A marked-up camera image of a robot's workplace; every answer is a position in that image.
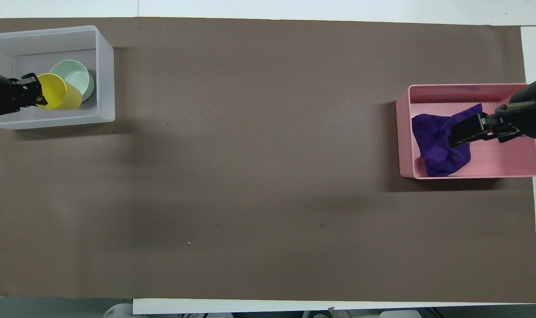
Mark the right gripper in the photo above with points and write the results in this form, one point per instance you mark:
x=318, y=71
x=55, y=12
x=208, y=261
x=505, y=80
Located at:
x=535, y=123

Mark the yellow plastic cup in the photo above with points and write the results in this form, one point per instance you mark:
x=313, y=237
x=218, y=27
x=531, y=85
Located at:
x=61, y=92

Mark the purple cloth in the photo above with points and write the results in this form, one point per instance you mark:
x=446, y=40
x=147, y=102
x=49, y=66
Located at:
x=433, y=141

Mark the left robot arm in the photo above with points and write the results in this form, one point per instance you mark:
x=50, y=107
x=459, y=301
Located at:
x=119, y=311

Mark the pink plastic box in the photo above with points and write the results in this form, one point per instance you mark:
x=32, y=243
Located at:
x=493, y=159

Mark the translucent white plastic box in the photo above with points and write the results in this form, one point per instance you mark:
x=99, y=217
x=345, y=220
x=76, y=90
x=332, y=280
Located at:
x=103, y=79

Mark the pale green bowl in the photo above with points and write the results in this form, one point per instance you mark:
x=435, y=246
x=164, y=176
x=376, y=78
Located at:
x=73, y=75

